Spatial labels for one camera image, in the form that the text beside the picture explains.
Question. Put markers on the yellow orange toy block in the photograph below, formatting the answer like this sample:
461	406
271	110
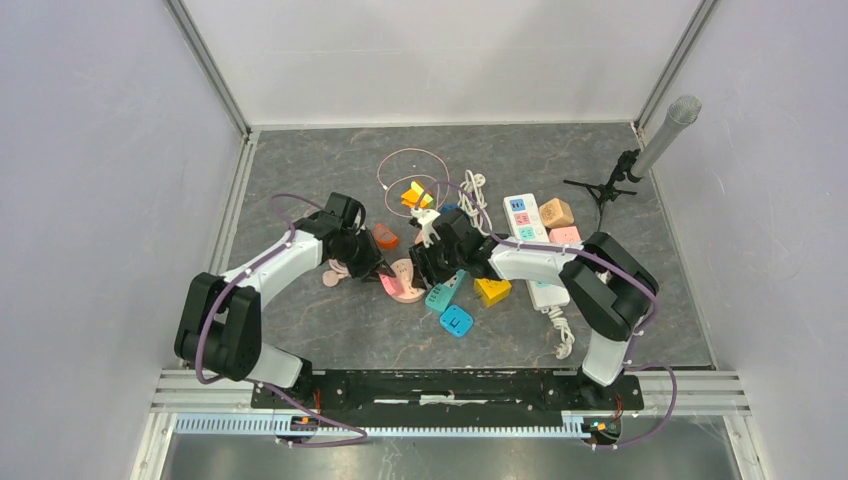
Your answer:
416	195

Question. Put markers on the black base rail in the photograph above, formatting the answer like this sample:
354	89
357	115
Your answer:
523	397

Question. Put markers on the teal power strip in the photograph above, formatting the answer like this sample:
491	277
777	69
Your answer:
441	296

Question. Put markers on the orange semicircle block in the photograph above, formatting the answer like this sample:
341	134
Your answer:
384	237

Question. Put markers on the beige dragon cube socket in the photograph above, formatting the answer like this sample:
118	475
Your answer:
556	213

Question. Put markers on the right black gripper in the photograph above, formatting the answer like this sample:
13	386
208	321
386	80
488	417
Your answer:
421	259

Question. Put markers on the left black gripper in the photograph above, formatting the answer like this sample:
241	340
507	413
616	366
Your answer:
374	262

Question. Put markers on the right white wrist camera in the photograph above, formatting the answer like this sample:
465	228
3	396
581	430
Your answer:
425	219

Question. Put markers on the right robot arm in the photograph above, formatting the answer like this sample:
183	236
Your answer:
614	292

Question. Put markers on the hot pink square plug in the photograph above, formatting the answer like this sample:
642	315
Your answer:
391	285

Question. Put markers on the pink round socket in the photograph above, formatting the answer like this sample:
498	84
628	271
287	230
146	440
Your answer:
404	271

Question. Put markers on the pink cube socket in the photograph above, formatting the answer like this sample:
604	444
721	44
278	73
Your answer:
565	235

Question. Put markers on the yellow cube socket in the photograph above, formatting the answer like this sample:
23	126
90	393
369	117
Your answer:
492	292

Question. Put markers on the black tripod stand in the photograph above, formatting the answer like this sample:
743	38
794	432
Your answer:
608	192

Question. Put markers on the blue plug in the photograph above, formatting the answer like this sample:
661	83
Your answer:
456	321

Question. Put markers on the white long power strip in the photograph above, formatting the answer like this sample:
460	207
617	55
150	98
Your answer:
523	216

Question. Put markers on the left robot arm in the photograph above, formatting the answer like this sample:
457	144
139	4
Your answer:
220	329

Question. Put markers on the blue cube socket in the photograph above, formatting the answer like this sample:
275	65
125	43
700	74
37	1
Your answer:
450	208

